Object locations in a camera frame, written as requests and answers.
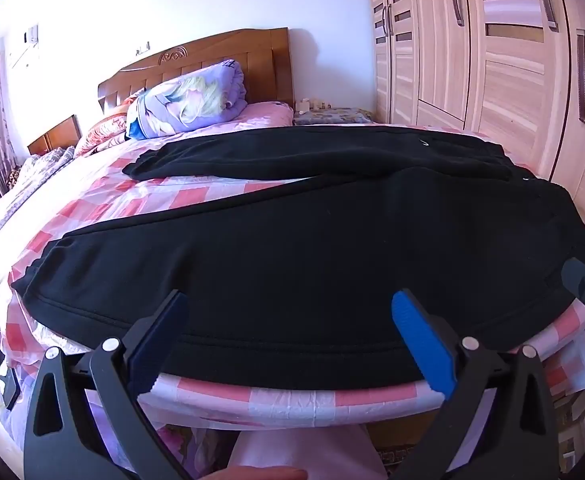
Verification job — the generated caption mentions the black pants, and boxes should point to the black pants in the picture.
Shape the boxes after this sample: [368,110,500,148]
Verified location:
[10,125,585,391]

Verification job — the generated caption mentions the grey floral blanket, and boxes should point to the grey floral blanket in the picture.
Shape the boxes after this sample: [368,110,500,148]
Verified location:
[0,146,76,261]

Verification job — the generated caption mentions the white air conditioner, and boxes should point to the white air conditioner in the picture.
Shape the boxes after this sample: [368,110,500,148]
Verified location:
[6,25,40,70]

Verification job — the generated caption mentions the light wooden wardrobe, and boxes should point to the light wooden wardrobe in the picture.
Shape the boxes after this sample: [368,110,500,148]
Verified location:
[365,0,585,231]

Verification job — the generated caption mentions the purple floral pillow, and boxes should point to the purple floral pillow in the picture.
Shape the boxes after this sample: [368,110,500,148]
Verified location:
[125,59,248,140]

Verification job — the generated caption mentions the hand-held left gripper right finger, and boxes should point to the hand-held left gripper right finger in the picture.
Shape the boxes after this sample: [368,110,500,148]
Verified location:
[391,287,558,480]

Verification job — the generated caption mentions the small wooden headboard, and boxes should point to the small wooden headboard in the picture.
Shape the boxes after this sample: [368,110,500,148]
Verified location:
[26,114,82,157]

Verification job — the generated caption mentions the bed with pink checked sheet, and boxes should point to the bed with pink checked sheet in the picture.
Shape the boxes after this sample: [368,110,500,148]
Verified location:
[0,101,585,441]

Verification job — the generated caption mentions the person's left hand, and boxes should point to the person's left hand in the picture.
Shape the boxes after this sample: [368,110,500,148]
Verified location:
[211,466,309,480]

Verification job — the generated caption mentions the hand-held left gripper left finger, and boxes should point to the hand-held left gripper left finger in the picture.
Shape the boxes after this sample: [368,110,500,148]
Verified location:
[22,289,190,480]

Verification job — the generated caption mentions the pink floral pillow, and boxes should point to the pink floral pillow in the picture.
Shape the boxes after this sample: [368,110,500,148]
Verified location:
[74,89,146,157]

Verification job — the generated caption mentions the nightstand with floral cover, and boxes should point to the nightstand with floral cover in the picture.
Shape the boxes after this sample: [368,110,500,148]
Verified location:
[292,97,375,127]

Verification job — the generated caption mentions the person's white trouser leg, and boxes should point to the person's white trouser leg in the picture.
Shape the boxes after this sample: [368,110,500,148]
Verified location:
[226,422,389,480]

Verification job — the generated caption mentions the carved wooden headboard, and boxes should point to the carved wooden headboard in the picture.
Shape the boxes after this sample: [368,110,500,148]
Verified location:
[97,27,295,113]

